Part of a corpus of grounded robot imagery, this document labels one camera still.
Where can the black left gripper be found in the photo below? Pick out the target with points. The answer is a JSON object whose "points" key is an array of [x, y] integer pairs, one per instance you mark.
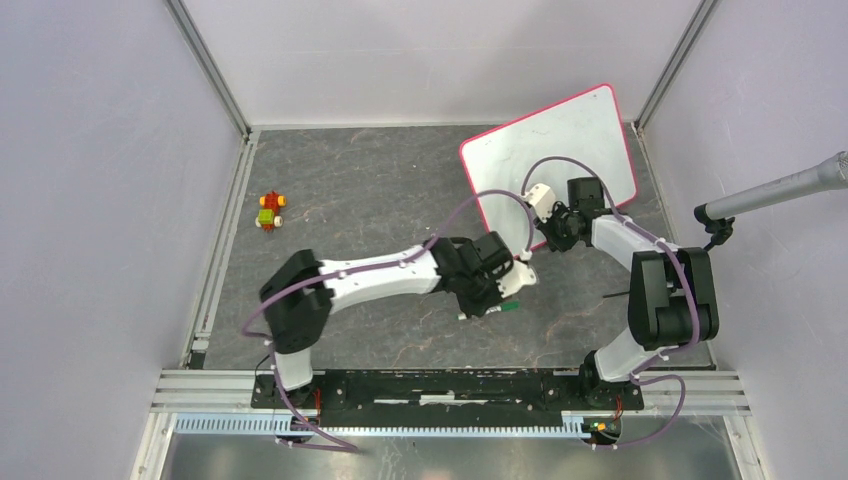
{"points": [[478, 308]]}

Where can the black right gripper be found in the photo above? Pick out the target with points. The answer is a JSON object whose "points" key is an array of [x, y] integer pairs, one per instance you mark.
{"points": [[544, 227]]}

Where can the green capped whiteboard marker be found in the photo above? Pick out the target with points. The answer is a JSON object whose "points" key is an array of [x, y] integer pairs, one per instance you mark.
{"points": [[504, 307]]}

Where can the pink framed whiteboard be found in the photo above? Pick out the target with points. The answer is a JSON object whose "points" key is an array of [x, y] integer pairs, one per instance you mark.
{"points": [[586, 127]]}

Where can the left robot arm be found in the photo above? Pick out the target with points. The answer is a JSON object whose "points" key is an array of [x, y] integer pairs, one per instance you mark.
{"points": [[297, 301]]}

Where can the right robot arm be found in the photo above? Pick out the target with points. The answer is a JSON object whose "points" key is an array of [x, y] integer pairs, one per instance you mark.
{"points": [[651, 333]]}

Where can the black microphone tripod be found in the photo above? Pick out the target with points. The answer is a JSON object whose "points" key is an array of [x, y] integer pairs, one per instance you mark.
{"points": [[719, 232]]}

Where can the colourful toy block car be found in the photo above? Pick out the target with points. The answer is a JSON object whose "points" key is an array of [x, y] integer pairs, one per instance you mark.
{"points": [[268, 217]]}

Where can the grey microphone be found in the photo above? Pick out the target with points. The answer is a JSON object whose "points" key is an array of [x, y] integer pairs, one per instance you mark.
{"points": [[829, 175]]}

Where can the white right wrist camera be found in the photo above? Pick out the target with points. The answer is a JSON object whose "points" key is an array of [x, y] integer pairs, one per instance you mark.
{"points": [[541, 199]]}

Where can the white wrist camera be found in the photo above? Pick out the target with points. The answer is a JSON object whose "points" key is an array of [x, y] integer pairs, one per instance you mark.
{"points": [[541, 199], [519, 275]]}

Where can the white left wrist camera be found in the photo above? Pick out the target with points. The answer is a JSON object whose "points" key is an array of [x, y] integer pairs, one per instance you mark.
{"points": [[519, 275]]}

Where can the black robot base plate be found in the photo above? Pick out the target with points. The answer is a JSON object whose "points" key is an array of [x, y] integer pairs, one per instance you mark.
{"points": [[534, 397]]}

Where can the white slotted cable duct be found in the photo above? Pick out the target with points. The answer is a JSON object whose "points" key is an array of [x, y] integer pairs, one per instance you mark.
{"points": [[283, 425]]}

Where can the aluminium front frame rail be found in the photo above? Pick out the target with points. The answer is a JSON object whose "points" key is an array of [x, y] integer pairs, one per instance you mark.
{"points": [[708, 393]]}

